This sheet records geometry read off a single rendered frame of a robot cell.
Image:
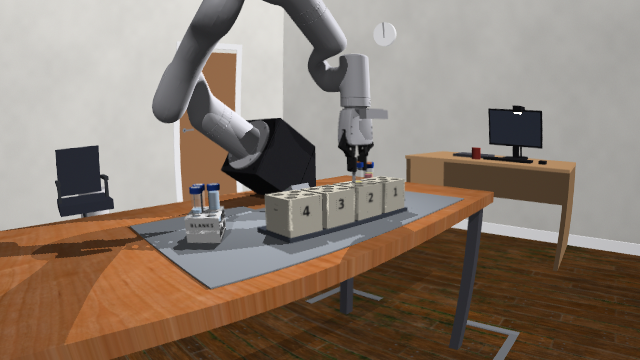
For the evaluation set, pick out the cream bucket adapter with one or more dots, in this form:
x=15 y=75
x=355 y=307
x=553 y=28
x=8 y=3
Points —
x=368 y=198
x=393 y=192
x=293 y=213
x=338 y=204

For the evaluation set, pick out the white tube rack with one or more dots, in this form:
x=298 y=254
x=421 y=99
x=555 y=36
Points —
x=205 y=229

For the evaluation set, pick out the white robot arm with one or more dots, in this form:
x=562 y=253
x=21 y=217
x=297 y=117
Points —
x=212 y=21

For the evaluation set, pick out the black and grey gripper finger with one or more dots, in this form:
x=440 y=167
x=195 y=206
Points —
x=363 y=154
x=350 y=154

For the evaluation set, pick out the water blank tube with white cap dot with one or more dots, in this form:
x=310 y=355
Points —
x=213 y=196

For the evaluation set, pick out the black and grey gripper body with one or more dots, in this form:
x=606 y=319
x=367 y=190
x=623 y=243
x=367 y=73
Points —
x=358 y=131

